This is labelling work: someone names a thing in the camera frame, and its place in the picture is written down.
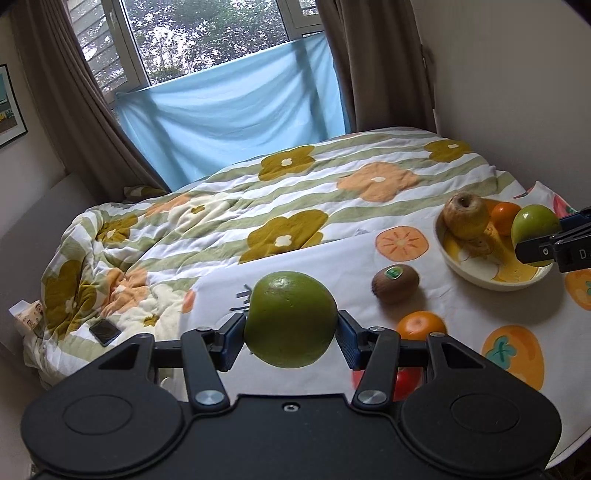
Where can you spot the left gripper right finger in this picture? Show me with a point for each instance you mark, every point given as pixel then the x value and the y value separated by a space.
pixel 377 347

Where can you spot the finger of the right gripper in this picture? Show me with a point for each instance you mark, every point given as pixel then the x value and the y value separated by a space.
pixel 537 250

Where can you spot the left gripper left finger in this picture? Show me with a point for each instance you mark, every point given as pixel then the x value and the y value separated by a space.
pixel 201 354

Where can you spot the green apple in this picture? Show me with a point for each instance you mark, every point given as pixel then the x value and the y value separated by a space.
pixel 531 222
pixel 291 321

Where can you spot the red tomato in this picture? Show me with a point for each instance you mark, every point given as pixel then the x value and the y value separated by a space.
pixel 376 386

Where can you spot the orange mandarin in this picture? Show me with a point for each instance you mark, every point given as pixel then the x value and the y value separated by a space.
pixel 419 325

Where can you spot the brown kiwi with sticker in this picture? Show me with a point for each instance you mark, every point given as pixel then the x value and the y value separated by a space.
pixel 395 283

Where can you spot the cream yellow fruit bowl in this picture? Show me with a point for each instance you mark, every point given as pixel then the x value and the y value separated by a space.
pixel 491 265

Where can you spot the orange in bowl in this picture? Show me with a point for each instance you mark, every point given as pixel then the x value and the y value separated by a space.
pixel 502 217

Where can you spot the white fruit-print cloth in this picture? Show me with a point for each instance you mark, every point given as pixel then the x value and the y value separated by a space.
pixel 541 334

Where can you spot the wrinkled brown apple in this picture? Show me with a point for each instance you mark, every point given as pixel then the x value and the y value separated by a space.
pixel 466 215

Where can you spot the black phone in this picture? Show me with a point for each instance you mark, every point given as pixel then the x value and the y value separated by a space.
pixel 104 331

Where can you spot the floral striped quilt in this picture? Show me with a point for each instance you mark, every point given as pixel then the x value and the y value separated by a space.
pixel 134 263

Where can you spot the small patterned box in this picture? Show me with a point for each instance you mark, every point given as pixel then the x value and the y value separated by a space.
pixel 28 318

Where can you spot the grey bed headboard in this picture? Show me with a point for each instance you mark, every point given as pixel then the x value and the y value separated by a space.
pixel 29 245

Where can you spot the brown left curtain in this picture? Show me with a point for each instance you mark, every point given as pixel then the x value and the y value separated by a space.
pixel 76 117

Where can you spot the brown curtain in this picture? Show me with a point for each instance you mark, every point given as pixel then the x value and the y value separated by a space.
pixel 379 61
pixel 76 117

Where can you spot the light blue hanging sheet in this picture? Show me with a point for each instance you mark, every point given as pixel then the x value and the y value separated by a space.
pixel 276 99

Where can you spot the brown right curtain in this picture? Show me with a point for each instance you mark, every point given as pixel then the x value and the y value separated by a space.
pixel 379 61

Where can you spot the framed wall picture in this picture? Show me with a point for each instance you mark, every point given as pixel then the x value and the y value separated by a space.
pixel 12 124

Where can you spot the window with white frame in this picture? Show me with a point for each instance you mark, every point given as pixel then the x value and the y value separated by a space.
pixel 134 44

